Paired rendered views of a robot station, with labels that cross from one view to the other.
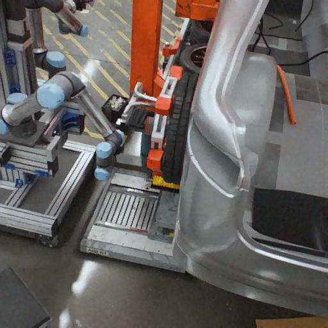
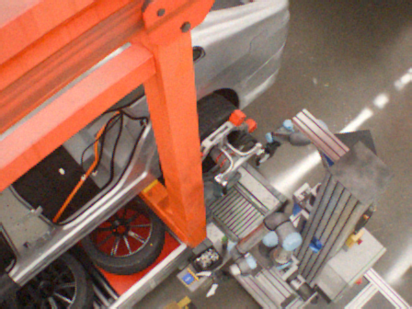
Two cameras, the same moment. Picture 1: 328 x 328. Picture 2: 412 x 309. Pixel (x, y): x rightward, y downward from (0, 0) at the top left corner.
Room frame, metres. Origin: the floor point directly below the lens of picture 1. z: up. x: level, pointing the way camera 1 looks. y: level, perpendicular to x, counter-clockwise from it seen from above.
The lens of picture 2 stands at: (3.60, 1.22, 4.24)
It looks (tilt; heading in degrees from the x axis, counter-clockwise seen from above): 61 degrees down; 222
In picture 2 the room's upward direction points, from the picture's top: 3 degrees counter-clockwise
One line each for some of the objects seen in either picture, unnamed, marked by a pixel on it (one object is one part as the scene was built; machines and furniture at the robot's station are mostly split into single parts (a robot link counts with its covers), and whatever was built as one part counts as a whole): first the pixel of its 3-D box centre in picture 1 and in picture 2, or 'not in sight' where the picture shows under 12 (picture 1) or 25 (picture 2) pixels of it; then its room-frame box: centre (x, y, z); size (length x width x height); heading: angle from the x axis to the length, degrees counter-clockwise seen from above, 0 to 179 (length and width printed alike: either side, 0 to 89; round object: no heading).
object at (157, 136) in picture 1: (164, 125); (219, 152); (2.17, 0.02, 0.85); 0.54 x 0.07 x 0.54; 173
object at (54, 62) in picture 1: (55, 64); (271, 241); (2.52, 0.75, 0.98); 0.13 x 0.12 x 0.14; 66
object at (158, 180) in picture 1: (172, 183); not in sight; (2.04, -0.07, 0.51); 0.29 x 0.06 x 0.06; 83
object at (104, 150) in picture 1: (105, 152); (285, 128); (1.75, 0.30, 0.95); 0.11 x 0.08 x 0.11; 163
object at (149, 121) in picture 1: (153, 123); (225, 158); (2.18, 0.09, 0.85); 0.21 x 0.14 x 0.14; 83
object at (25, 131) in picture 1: (22, 123); not in sight; (2.03, 0.82, 0.87); 0.15 x 0.15 x 0.10
